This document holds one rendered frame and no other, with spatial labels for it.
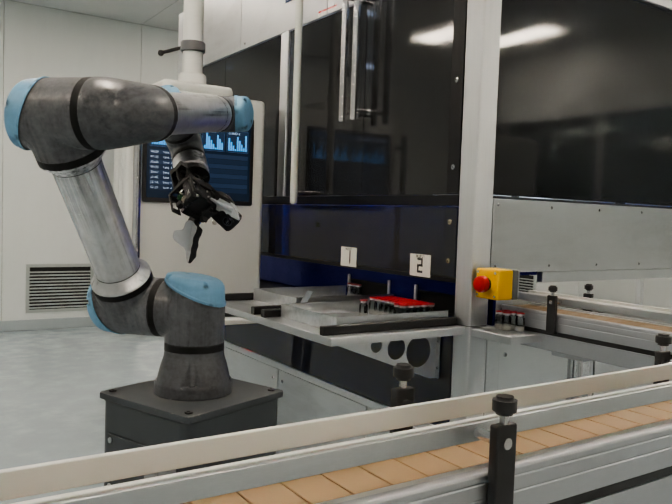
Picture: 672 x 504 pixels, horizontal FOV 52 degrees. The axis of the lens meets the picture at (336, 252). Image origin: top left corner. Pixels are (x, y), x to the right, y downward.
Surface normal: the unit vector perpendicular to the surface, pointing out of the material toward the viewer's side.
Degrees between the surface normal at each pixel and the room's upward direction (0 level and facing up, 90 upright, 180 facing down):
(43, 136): 128
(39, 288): 90
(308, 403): 90
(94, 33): 90
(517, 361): 90
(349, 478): 0
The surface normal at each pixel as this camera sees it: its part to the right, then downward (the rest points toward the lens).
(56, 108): -0.24, 0.05
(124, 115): 0.55, 0.22
